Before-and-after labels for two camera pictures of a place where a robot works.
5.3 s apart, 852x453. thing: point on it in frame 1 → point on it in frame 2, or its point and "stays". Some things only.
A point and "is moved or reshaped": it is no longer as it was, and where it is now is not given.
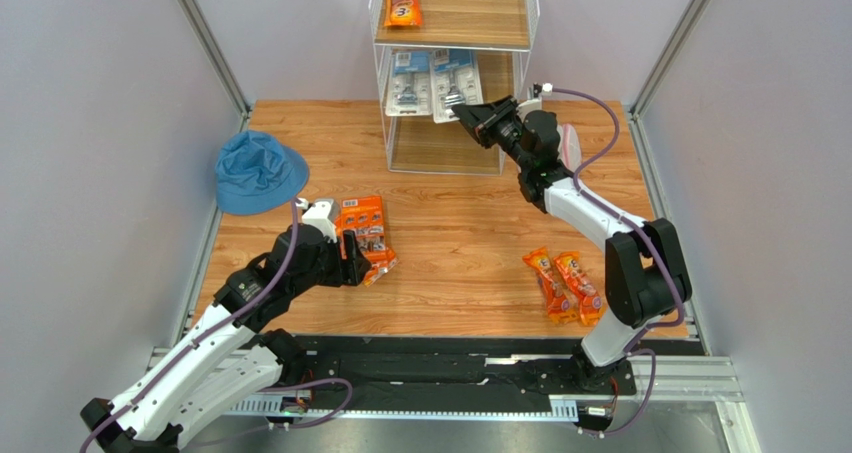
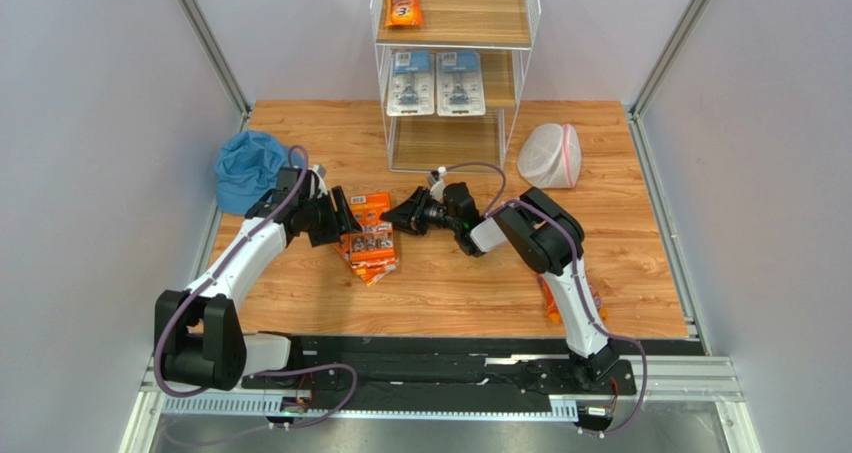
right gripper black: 488,123 → 421,210
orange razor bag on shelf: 402,1 stays
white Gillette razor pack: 455,81 is moved or reshaped
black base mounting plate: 351,368 stays
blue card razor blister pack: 410,83 stays
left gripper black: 352,270 → 344,223
